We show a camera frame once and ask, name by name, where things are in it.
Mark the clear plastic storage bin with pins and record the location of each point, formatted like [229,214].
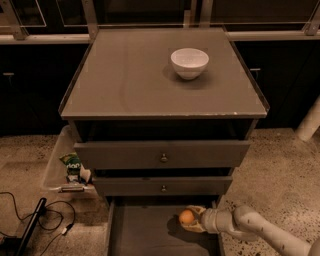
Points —
[55,180]

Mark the grey drawer cabinet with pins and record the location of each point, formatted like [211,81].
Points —
[127,90]

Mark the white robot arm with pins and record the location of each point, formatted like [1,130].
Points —
[275,197]

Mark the grey open bottom drawer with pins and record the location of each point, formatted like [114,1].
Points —
[149,226]

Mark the green snack bag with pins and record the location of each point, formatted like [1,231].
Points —
[73,166]

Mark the orange fruit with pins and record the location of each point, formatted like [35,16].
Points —
[186,217]

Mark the metal railing frame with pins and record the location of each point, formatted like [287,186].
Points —
[80,21]

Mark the black bar device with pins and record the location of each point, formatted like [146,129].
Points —
[30,227]

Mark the white ceramic bowl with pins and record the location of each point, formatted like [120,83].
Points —
[189,63]

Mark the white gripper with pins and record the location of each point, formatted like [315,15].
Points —
[209,220]

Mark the grey top drawer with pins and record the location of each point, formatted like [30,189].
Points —
[161,154]

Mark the grey middle drawer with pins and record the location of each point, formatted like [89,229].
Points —
[156,186]

